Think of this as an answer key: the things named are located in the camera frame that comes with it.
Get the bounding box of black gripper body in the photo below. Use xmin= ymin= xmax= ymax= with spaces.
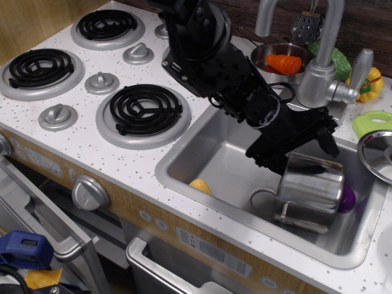
xmin=246 ymin=104 xmax=337 ymax=169

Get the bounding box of silver toy faucet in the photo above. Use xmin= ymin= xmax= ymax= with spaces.
xmin=255 ymin=0 xmax=374 ymax=109

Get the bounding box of silver dial at left edge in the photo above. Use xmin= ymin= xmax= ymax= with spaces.
xmin=0 ymin=134 xmax=13 ymax=156

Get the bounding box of silver oven dial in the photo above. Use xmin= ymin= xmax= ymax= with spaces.
xmin=72 ymin=175 xmax=110 ymax=211

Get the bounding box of orange toy carrot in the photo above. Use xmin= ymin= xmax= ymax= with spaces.
xmin=265 ymin=55 xmax=302 ymax=75

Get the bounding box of green plastic toy piece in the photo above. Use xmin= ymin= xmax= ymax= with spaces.
xmin=352 ymin=110 xmax=391 ymax=139

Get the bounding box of silver stove knob left-centre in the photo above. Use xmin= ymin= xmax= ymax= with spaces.
xmin=85 ymin=72 xmax=119 ymax=95

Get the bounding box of blue clamp tool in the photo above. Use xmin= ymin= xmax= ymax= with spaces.
xmin=1 ymin=230 xmax=54 ymax=270

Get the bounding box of small steel pan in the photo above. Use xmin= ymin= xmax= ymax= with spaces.
xmin=236 ymin=27 xmax=313 ymax=84

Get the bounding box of yellow toy corn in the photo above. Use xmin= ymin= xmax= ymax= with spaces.
xmin=189 ymin=178 xmax=211 ymax=195

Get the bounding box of yellow cloth piece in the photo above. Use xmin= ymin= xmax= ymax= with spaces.
xmin=24 ymin=268 xmax=62 ymax=290

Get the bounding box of hanging metal spatula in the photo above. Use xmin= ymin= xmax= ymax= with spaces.
xmin=291 ymin=1 xmax=324 ymax=43

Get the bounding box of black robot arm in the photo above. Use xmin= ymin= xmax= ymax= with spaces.
xmin=151 ymin=1 xmax=339 ymax=175

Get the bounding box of purple toy eggplant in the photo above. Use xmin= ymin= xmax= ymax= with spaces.
xmin=337 ymin=186 xmax=356 ymax=213

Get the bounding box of silver oven door handle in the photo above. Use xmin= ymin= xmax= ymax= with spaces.
xmin=1 ymin=156 xmax=99 ymax=263

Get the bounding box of black burner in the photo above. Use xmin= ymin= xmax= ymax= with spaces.
xmin=9 ymin=49 xmax=75 ymax=88
xmin=77 ymin=9 xmax=138 ymax=40
xmin=109 ymin=85 xmax=183 ymax=135

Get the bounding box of silver stove knob back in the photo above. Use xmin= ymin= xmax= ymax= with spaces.
xmin=154 ymin=23 xmax=169 ymax=40

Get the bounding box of back left black burner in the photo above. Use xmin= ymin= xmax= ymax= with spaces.
xmin=77 ymin=9 xmax=138 ymax=40

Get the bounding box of front black burner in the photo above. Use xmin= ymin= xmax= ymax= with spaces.
xmin=109 ymin=85 xmax=183 ymax=135

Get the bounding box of steel lid at right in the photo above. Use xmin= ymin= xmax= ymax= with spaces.
xmin=357 ymin=130 xmax=391 ymax=185

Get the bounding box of silver stove knob middle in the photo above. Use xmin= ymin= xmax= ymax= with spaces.
xmin=122 ymin=42 xmax=154 ymax=66

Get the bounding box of green toy vegetable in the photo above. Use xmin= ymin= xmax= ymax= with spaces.
xmin=306 ymin=41 xmax=352 ymax=82

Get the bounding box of yellow toy bell pepper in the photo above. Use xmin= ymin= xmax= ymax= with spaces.
xmin=356 ymin=67 xmax=384 ymax=103

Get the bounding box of grey plastic sink basin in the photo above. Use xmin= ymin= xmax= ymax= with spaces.
xmin=156 ymin=107 xmax=388 ymax=269

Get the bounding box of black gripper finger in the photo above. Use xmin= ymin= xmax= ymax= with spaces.
xmin=269 ymin=154 xmax=288 ymax=176
xmin=317 ymin=131 xmax=339 ymax=157

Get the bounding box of stainless steel pot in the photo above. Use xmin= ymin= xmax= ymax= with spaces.
xmin=273 ymin=152 xmax=344 ymax=234

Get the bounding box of silver dishwasher door handle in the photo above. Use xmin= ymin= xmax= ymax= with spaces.
xmin=126 ymin=237 xmax=232 ymax=293

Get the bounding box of silver stove knob front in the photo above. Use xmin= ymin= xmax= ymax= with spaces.
xmin=38 ymin=104 xmax=78 ymax=132

